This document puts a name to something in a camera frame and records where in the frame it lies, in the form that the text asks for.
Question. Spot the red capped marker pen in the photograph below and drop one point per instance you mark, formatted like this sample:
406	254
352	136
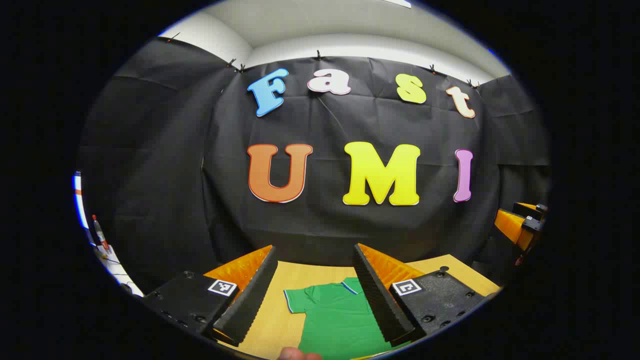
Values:
100	234

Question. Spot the black backdrop cloth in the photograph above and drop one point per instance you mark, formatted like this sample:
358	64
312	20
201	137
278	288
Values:
310	225

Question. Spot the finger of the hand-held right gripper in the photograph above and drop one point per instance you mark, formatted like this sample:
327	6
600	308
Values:
530	210
510	225

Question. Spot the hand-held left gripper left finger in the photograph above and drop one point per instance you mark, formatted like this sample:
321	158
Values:
250	300

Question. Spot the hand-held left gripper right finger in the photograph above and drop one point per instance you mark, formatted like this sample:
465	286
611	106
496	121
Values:
375	295

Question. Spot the white printed board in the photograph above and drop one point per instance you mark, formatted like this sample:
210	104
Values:
114	267

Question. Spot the green T-shirt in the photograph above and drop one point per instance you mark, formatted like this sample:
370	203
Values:
335	320

